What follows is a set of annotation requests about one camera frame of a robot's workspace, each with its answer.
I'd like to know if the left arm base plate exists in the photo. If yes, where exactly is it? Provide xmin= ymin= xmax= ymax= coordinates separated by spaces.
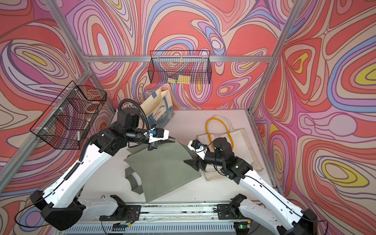
xmin=99 ymin=205 xmax=142 ymax=222

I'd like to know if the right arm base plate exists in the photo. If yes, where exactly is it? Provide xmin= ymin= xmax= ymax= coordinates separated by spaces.
xmin=213 ymin=204 xmax=253 ymax=221

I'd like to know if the black wire basket, left wall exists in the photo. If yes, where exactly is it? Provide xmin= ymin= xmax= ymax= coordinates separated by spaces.
xmin=29 ymin=81 xmax=107 ymax=150

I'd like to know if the cream bag with yellow handles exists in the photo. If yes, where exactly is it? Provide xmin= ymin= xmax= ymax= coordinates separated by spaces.
xmin=196 ymin=117 xmax=256 ymax=174

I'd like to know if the cream bag with blue handles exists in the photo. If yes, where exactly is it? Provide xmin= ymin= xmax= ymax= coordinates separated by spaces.
xmin=141 ymin=88 xmax=175 ymax=128

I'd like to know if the cream canvas bag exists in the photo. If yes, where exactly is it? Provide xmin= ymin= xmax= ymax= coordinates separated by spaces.
xmin=203 ymin=115 xmax=264 ymax=181

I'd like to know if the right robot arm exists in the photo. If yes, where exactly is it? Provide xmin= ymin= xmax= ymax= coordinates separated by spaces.
xmin=185 ymin=138 xmax=318 ymax=235

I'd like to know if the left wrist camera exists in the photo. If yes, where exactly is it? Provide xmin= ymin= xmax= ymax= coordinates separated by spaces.
xmin=148 ymin=128 xmax=169 ymax=144

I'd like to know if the green canvas bag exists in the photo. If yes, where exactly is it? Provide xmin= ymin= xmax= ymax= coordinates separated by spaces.
xmin=124 ymin=141 xmax=201 ymax=203

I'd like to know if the black wire basket, wall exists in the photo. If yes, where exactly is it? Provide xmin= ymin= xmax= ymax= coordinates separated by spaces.
xmin=148 ymin=50 xmax=212 ymax=85
xmin=29 ymin=81 xmax=107 ymax=150

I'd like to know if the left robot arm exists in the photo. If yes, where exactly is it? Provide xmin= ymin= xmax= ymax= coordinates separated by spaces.
xmin=30 ymin=108 xmax=169 ymax=231

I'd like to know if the yellow sticky note pad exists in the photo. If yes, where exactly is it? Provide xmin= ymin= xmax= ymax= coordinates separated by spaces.
xmin=176 ymin=75 xmax=191 ymax=84

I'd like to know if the black wire basket, back wall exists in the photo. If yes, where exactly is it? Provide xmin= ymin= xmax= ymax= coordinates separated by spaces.
xmin=148 ymin=50 xmax=212 ymax=85

